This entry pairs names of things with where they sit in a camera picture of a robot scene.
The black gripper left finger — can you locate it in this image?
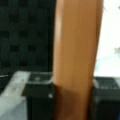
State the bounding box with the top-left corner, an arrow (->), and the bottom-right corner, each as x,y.
22,72 -> 55,120

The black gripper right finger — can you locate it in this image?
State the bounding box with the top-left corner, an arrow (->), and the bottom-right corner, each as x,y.
90,78 -> 120,120

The white divided serving tray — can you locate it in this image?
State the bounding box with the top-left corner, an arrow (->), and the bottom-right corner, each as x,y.
94,0 -> 120,77

